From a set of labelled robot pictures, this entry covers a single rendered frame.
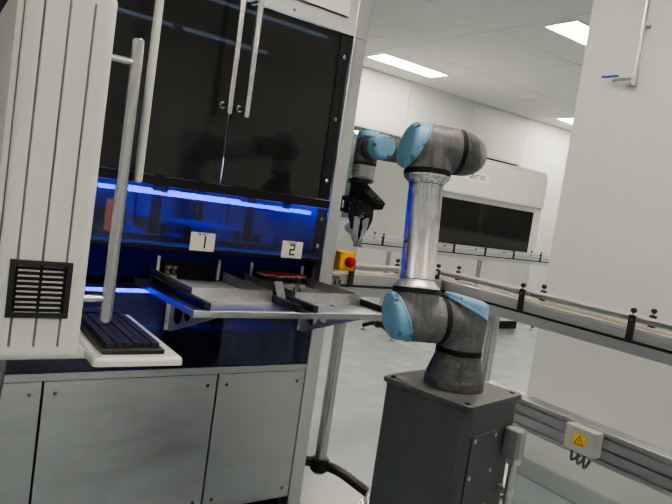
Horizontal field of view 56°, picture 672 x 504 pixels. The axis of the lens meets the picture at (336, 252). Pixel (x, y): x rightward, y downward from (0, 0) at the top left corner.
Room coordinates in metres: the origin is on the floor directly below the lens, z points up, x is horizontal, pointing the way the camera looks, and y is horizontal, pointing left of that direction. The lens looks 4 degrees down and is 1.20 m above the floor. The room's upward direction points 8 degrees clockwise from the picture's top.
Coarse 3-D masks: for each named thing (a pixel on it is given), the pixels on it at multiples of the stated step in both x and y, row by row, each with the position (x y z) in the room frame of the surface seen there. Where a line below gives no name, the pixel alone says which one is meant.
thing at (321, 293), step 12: (252, 276) 2.17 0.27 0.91; (288, 288) 2.23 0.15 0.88; (300, 288) 2.28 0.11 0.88; (312, 288) 2.32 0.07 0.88; (324, 288) 2.26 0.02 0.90; (336, 288) 2.21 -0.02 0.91; (312, 300) 1.99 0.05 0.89; (324, 300) 2.02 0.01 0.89; (336, 300) 2.04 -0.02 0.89; (348, 300) 2.07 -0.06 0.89
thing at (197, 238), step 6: (192, 234) 2.01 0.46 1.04; (198, 234) 2.02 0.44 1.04; (204, 234) 2.04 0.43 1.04; (210, 234) 2.05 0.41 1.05; (192, 240) 2.01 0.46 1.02; (198, 240) 2.03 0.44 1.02; (210, 240) 2.05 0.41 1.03; (192, 246) 2.02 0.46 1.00; (198, 246) 2.03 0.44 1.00; (210, 246) 2.05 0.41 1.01
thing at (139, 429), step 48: (48, 384) 1.79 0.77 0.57; (96, 384) 1.87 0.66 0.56; (144, 384) 1.96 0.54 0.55; (192, 384) 2.05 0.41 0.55; (240, 384) 2.16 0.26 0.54; (288, 384) 2.28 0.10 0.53; (0, 432) 1.73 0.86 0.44; (48, 432) 1.80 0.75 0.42; (96, 432) 1.88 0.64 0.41; (144, 432) 1.97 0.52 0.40; (192, 432) 2.07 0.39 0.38; (240, 432) 2.17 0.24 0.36; (288, 432) 2.29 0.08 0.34; (0, 480) 1.73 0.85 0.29; (48, 480) 1.81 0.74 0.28; (96, 480) 1.89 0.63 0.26; (144, 480) 1.98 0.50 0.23; (192, 480) 2.08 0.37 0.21; (240, 480) 2.19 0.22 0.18; (288, 480) 2.31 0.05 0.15
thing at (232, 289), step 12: (168, 276) 1.89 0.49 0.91; (228, 276) 2.14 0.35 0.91; (192, 288) 1.75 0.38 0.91; (204, 288) 1.77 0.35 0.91; (216, 288) 1.79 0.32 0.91; (228, 288) 2.04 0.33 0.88; (240, 288) 2.06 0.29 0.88; (252, 288) 2.00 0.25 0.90; (264, 288) 1.94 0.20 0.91; (216, 300) 1.80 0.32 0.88; (228, 300) 1.82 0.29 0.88; (240, 300) 1.84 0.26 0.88; (252, 300) 1.86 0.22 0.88; (264, 300) 1.89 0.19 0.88
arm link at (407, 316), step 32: (416, 128) 1.55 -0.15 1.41; (448, 128) 1.58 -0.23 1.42; (416, 160) 1.55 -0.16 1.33; (448, 160) 1.56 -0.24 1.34; (416, 192) 1.55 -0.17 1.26; (416, 224) 1.54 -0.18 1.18; (416, 256) 1.52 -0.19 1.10; (416, 288) 1.50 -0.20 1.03; (384, 320) 1.55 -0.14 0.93; (416, 320) 1.49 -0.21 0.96
